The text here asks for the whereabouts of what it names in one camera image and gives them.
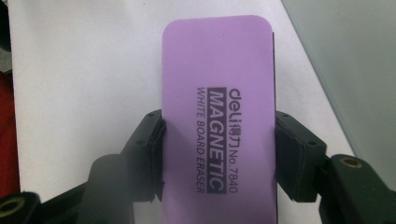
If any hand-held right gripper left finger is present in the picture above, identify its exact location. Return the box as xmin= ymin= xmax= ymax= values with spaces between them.
xmin=120 ymin=108 xmax=167 ymax=203

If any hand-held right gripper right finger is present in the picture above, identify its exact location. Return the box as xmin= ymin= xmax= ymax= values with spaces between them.
xmin=274 ymin=110 xmax=329 ymax=203

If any frosted glass whiteboard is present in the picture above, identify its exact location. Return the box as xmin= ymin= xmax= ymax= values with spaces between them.
xmin=280 ymin=0 xmax=396 ymax=191

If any purple whiteboard eraser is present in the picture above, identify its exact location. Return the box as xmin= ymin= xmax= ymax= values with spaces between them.
xmin=161 ymin=14 xmax=278 ymax=224

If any white table cover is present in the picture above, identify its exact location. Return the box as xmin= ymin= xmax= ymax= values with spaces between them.
xmin=7 ymin=0 xmax=356 ymax=224

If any red object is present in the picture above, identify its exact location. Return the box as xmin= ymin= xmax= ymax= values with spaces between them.
xmin=0 ymin=70 xmax=21 ymax=198

